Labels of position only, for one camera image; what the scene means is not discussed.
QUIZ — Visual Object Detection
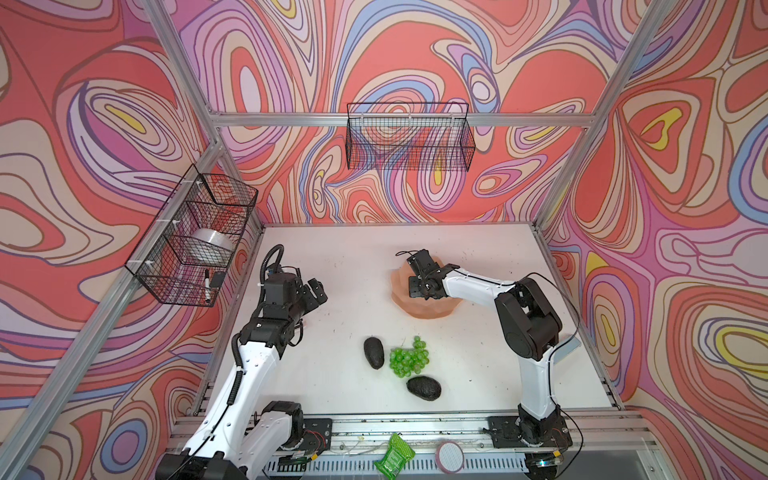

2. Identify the dark avocado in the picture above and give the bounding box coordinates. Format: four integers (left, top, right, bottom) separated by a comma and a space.
363, 336, 385, 370
406, 376, 442, 401

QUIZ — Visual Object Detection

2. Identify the black wire basket back wall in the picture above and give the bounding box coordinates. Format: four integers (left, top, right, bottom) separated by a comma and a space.
345, 100, 476, 172

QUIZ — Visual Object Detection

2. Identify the dark avocado front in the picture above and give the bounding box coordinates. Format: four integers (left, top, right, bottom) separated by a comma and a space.
406, 376, 442, 401

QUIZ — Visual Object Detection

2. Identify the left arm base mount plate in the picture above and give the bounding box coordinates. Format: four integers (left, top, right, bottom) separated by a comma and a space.
296, 417, 333, 456

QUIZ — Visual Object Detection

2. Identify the round white pink disc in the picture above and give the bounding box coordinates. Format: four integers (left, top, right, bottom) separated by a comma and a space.
435, 441, 465, 474

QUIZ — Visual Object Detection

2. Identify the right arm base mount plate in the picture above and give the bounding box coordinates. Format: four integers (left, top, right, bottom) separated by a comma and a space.
485, 412, 573, 451

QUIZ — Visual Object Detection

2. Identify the pink faceted fruit bowl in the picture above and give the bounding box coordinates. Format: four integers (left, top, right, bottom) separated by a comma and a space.
389, 256, 464, 320

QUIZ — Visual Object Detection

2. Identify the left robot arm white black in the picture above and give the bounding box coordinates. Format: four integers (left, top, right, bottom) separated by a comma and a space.
155, 271, 328, 479

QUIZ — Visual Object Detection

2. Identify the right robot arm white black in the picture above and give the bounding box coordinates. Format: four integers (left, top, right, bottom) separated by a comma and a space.
405, 249, 562, 446

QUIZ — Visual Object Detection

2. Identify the black wire basket wall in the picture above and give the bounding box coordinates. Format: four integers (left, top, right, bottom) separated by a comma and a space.
345, 100, 476, 172
125, 166, 258, 307

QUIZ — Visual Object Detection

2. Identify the black wire basket left wall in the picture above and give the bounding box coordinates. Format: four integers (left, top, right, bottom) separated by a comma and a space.
125, 166, 258, 307

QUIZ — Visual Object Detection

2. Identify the white tape roll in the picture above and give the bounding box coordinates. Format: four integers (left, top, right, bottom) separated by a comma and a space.
192, 228, 235, 251

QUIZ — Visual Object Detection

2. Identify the green fake grape bunch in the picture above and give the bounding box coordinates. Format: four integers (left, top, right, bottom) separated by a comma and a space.
389, 336, 430, 378

